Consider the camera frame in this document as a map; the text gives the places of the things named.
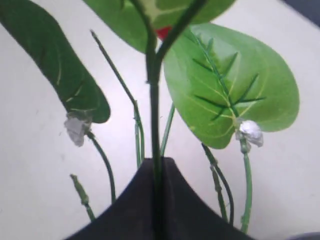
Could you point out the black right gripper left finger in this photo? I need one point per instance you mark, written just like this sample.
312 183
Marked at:
130 216

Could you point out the artificial red anthurium plant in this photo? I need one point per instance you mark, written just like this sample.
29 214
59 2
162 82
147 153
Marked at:
222 82

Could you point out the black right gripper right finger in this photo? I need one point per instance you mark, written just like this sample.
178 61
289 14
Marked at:
187 216

